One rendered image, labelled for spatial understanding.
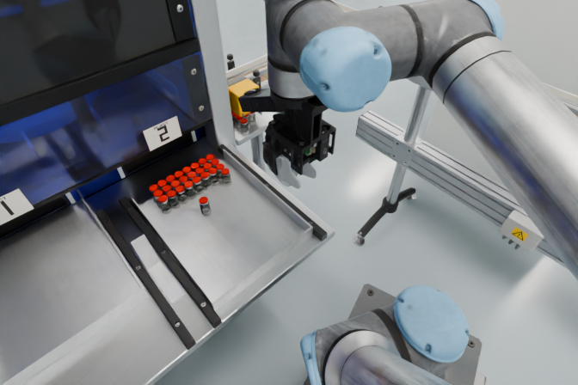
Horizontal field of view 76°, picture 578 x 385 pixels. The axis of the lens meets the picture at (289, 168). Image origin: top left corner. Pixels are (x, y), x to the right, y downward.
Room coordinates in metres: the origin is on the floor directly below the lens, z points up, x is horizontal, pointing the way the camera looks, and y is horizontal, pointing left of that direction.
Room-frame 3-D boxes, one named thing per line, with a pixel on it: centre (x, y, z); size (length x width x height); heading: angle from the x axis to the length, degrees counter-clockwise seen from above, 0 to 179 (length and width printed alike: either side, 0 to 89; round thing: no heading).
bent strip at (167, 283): (0.38, 0.26, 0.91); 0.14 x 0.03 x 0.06; 43
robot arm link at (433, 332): (0.24, -0.22, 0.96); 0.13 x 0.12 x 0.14; 110
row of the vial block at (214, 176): (0.60, 0.23, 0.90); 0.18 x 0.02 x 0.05; 132
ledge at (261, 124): (0.90, 0.15, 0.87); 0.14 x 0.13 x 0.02; 42
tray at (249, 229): (0.52, 0.16, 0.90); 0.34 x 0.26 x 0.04; 42
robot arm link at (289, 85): (0.44, -0.01, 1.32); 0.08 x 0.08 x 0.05
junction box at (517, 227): (0.76, -0.82, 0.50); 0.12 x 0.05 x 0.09; 42
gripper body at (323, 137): (0.43, -0.01, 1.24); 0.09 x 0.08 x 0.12; 42
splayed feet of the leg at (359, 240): (1.20, -0.51, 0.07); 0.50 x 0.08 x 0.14; 132
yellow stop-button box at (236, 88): (0.86, 0.13, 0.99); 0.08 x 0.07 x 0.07; 42
